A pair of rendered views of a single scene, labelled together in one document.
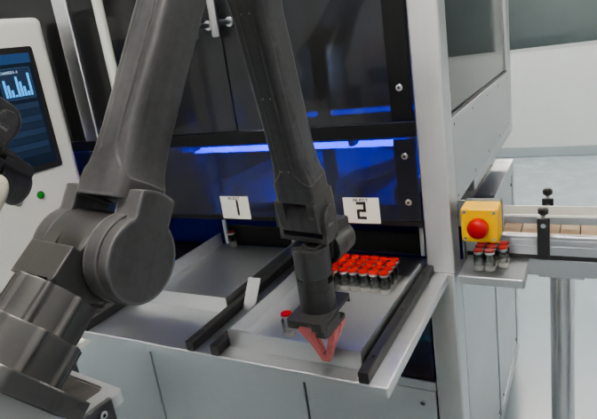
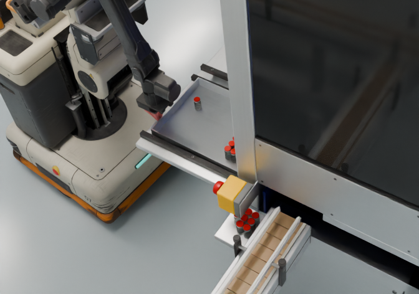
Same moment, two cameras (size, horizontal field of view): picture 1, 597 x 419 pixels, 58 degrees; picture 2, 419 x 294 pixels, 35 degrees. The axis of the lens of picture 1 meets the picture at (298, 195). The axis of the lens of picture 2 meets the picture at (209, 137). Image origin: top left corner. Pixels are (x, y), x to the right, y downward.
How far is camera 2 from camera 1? 209 cm
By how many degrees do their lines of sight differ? 85
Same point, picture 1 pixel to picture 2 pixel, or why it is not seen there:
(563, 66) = not seen: outside the picture
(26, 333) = (23, 0)
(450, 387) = not seen: hidden behind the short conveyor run
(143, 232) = (38, 5)
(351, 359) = (154, 129)
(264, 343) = (185, 95)
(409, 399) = not seen: hidden behind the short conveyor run
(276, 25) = not seen: outside the picture
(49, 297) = not seen: outside the picture
